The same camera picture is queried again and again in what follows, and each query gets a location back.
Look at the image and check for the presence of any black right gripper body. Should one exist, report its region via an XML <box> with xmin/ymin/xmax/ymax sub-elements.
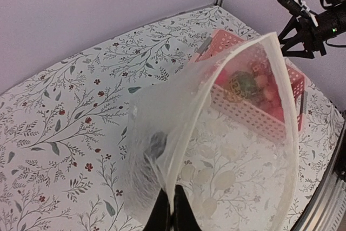
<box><xmin>308</xmin><ymin>0</ymin><xmax>345</xmax><ymax>55</ymax></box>

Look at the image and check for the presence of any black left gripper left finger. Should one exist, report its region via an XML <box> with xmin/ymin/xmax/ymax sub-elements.
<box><xmin>144</xmin><ymin>189</ymin><xmax>171</xmax><ymax>231</ymax></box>

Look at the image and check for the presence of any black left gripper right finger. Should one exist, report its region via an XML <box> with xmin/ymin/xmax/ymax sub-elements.
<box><xmin>172</xmin><ymin>185</ymin><xmax>200</xmax><ymax>231</ymax></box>

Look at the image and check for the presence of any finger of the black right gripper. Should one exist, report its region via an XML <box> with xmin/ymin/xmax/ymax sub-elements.
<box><xmin>278</xmin><ymin>16</ymin><xmax>303</xmax><ymax>41</ymax></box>
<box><xmin>281</xmin><ymin>38</ymin><xmax>315</xmax><ymax>60</ymax></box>

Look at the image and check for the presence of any pink plastic basket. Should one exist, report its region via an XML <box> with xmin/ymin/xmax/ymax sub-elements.
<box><xmin>191</xmin><ymin>29</ymin><xmax>306</xmax><ymax>142</ymax></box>

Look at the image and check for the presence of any green avocado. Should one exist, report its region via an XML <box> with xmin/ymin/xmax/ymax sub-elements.
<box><xmin>229</xmin><ymin>71</ymin><xmax>258</xmax><ymax>99</ymax></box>

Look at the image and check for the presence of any dark purple eggplant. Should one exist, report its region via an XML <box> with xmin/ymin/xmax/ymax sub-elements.
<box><xmin>144</xmin><ymin>131</ymin><xmax>168</xmax><ymax>163</ymax></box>

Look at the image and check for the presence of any clear zip top bag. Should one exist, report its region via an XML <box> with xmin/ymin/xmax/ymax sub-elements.
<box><xmin>122</xmin><ymin>32</ymin><xmax>298</xmax><ymax>230</ymax></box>

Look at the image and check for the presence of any red wrinkled apple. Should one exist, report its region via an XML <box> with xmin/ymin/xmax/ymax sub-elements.
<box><xmin>214</xmin><ymin>68</ymin><xmax>232</xmax><ymax>88</ymax></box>

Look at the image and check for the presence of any floral table cloth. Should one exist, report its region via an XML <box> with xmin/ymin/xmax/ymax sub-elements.
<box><xmin>1</xmin><ymin>6</ymin><xmax>345</xmax><ymax>230</ymax></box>

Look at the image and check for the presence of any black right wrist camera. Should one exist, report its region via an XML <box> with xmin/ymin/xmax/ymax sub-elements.
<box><xmin>277</xmin><ymin>0</ymin><xmax>318</xmax><ymax>27</ymax></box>

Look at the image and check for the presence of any aluminium front rail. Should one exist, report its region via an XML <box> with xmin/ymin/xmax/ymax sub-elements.
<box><xmin>291</xmin><ymin>125</ymin><xmax>345</xmax><ymax>231</ymax></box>

